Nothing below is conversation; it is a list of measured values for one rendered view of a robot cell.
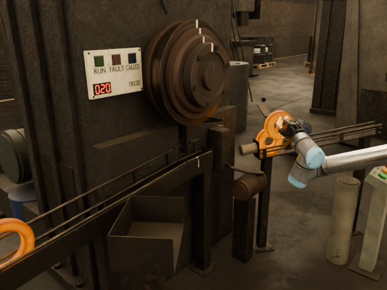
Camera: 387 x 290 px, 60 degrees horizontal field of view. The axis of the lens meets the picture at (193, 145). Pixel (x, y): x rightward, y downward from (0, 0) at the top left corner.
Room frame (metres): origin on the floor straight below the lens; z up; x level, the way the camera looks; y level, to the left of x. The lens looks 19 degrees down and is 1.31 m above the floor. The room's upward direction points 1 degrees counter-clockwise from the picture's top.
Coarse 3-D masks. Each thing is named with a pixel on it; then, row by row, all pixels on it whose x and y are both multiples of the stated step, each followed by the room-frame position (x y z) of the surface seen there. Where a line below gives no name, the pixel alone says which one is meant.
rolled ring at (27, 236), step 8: (0, 224) 0.87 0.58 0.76; (8, 224) 0.88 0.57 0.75; (16, 224) 0.90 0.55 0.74; (24, 224) 0.92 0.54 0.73; (0, 232) 0.86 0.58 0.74; (24, 232) 0.91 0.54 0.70; (32, 232) 0.93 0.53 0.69; (24, 240) 0.91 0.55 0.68; (32, 240) 0.93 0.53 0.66; (24, 248) 0.91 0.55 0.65; (32, 248) 0.93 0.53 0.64; (16, 256) 0.90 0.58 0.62
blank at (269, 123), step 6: (270, 114) 1.70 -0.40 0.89; (276, 114) 1.68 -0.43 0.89; (282, 114) 1.69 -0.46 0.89; (288, 114) 1.70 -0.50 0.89; (270, 120) 1.67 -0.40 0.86; (276, 120) 1.68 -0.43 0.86; (264, 126) 1.69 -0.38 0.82; (270, 126) 1.67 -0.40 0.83; (270, 132) 1.67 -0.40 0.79; (276, 132) 1.68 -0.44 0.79; (276, 138) 1.68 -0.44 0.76; (282, 138) 1.69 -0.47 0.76
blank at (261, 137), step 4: (260, 132) 1.78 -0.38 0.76; (264, 132) 1.77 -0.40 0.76; (260, 136) 1.76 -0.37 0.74; (264, 136) 1.77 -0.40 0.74; (268, 136) 1.78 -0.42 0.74; (260, 140) 1.76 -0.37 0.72; (264, 140) 1.77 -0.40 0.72; (276, 140) 1.79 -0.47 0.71; (280, 140) 1.79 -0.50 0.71; (260, 144) 1.76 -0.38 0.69; (264, 144) 1.77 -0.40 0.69; (272, 144) 1.80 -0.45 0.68; (276, 144) 1.79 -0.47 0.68; (272, 148) 1.78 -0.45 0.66; (268, 152) 1.78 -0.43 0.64; (272, 152) 1.78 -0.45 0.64
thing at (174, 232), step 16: (128, 208) 1.08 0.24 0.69; (144, 208) 1.12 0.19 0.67; (160, 208) 1.11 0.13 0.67; (176, 208) 1.11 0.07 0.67; (128, 224) 1.07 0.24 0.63; (144, 224) 1.10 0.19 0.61; (160, 224) 1.10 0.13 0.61; (176, 224) 1.10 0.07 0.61; (112, 240) 0.87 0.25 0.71; (128, 240) 0.86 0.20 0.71; (144, 240) 0.86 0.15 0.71; (160, 240) 0.85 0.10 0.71; (176, 240) 1.01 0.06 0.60; (112, 256) 0.87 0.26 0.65; (128, 256) 0.86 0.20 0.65; (144, 256) 0.86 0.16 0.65; (160, 256) 0.85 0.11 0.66; (176, 256) 0.93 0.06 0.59; (112, 272) 0.87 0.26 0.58; (128, 272) 0.86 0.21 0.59; (144, 272) 0.86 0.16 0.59; (160, 272) 0.85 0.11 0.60; (160, 288) 0.98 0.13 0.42
